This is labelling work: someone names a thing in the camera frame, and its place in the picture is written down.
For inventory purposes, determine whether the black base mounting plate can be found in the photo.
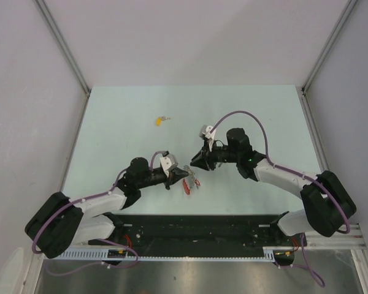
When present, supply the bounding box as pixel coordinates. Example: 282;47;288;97
106;214;301;247

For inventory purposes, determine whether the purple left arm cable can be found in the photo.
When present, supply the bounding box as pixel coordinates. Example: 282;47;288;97
32;149;169;276

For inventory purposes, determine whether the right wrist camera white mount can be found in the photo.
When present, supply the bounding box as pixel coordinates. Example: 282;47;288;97
199;125;216;151

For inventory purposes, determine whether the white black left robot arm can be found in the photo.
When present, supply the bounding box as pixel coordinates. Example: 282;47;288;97
25;154;189;258

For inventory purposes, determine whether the red handled metal key holder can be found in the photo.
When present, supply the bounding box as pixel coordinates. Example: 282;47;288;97
182;165;201;195

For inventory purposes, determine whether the key with yellow tag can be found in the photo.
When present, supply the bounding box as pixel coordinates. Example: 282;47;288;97
155;116;171;126

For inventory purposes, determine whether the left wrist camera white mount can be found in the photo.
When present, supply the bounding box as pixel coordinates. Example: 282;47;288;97
159;151;178;177

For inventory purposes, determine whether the left aluminium frame post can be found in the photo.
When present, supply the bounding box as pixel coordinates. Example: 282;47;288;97
33;0;91;94

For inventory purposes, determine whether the right aluminium frame post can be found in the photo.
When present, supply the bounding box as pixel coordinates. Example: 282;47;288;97
300;0;361;94

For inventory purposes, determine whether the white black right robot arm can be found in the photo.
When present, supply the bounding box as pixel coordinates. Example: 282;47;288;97
190;125;357;246

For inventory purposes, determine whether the aluminium frame post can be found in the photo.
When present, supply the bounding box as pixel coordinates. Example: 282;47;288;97
33;0;91;94
300;0;361;94

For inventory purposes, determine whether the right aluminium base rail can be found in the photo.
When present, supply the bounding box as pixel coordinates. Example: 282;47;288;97
305;224;366;250

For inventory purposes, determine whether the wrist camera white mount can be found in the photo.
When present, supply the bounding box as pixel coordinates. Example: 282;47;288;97
199;125;216;151
159;151;178;177

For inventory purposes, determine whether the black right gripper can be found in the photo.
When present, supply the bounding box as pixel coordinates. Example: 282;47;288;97
190;138;240;172

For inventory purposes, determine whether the grey slotted cable duct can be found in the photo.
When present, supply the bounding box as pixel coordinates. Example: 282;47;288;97
55;247;293;262

